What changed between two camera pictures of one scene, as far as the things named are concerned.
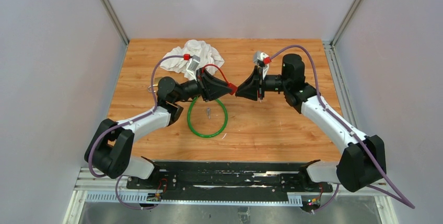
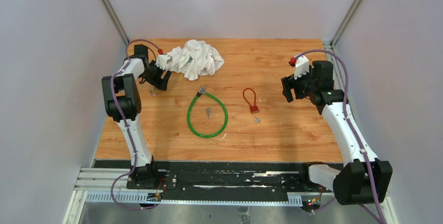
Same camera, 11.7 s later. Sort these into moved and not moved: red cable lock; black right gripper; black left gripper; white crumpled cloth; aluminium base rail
Moved: red cable lock; black left gripper; black right gripper
Not moved: aluminium base rail; white crumpled cloth
